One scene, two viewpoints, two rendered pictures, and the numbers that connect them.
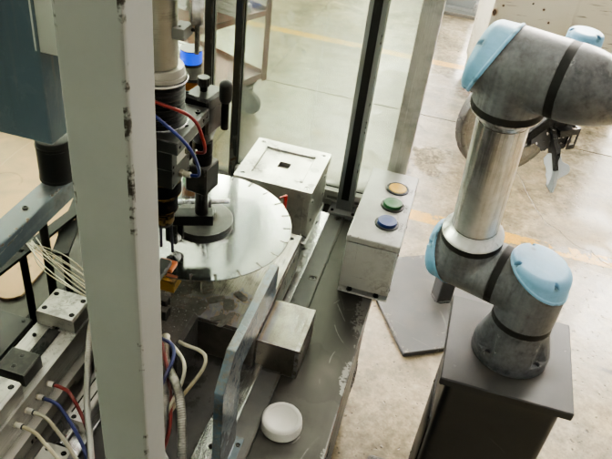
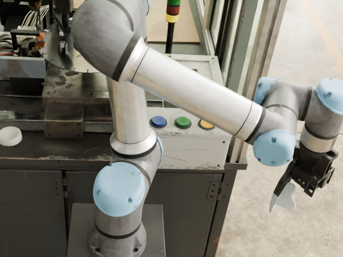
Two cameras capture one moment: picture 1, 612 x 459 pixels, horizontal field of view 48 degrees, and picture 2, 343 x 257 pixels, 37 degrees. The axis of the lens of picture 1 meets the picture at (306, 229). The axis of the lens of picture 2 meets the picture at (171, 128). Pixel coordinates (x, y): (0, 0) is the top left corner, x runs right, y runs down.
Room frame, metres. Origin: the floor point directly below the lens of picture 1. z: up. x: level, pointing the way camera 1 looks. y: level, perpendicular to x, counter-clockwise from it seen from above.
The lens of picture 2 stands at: (0.82, -1.22, 1.85)
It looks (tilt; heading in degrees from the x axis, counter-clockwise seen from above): 41 degrees down; 71
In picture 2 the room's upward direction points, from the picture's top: 7 degrees clockwise
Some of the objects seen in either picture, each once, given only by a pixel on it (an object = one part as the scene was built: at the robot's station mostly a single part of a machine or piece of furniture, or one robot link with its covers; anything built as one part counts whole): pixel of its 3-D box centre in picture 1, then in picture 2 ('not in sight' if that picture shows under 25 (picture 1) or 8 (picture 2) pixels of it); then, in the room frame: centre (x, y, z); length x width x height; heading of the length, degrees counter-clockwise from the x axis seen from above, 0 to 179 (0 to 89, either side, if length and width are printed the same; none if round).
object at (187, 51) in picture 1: (191, 55); not in sight; (1.30, 0.28, 1.14); 0.05 x 0.04 x 0.03; 79
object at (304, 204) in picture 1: (280, 191); (190, 88); (1.32, 0.07, 0.82); 0.18 x 0.18 x 0.15; 79
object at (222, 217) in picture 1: (202, 216); not in sight; (1.00, 0.19, 0.96); 0.11 x 0.11 x 0.03
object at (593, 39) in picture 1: (577, 56); (327, 107); (1.40, -0.52, 1.21); 0.09 x 0.08 x 0.11; 151
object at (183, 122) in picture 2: (392, 206); (182, 123); (1.22, -0.18, 0.90); 0.04 x 0.04 x 0.02
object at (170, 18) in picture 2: not in sight; (172, 16); (1.30, 0.28, 0.98); 0.05 x 0.04 x 0.03; 79
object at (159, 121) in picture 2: (386, 223); (158, 122); (1.15, -0.16, 0.90); 0.04 x 0.04 x 0.02
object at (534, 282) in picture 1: (530, 286); (119, 196); (0.99, -0.43, 0.91); 0.13 x 0.12 x 0.14; 61
